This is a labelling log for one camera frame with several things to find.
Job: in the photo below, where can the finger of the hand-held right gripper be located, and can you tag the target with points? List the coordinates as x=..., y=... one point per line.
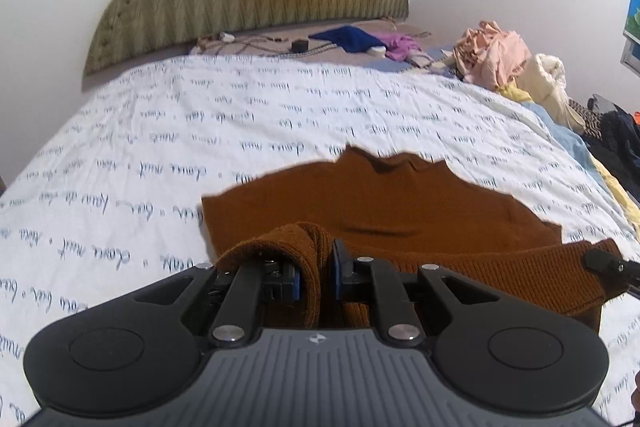
x=602, y=263

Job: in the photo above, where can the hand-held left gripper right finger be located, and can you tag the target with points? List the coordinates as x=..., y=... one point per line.
x=337, y=272

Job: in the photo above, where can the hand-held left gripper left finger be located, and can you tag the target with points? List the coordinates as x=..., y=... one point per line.
x=295, y=284

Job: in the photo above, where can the brown knit sweater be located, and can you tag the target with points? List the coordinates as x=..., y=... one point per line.
x=400, y=202

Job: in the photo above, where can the pink clothes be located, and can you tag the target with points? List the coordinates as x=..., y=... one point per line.
x=492, y=52

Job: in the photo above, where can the yellow cloth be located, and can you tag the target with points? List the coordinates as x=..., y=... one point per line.
x=620, y=192

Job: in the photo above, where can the dark clothing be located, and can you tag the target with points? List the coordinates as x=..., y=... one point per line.
x=620, y=142

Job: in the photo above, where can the light blue cloth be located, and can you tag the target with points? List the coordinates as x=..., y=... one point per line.
x=565, y=137

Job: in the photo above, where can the black white zigzag cloth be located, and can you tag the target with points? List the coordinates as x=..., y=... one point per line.
x=582, y=117

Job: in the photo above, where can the cream jacket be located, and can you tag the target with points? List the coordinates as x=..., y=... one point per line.
x=550, y=87

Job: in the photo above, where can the white printed blanket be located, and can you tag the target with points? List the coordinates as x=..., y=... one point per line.
x=200, y=122

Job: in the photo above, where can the small white container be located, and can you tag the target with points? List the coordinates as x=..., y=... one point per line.
x=376, y=52

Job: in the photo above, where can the black charger cube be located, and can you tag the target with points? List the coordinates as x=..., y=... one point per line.
x=300, y=45

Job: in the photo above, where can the dark blue cloth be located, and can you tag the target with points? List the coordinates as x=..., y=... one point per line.
x=347, y=38

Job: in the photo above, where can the purple cloth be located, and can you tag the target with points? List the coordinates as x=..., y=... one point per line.
x=400, y=44

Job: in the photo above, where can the mauve bed sheet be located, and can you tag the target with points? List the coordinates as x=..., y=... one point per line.
x=270, y=36

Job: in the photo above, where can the white charger plug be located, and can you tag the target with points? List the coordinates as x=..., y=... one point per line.
x=227, y=39

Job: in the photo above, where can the wall poster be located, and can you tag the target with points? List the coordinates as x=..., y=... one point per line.
x=634, y=19

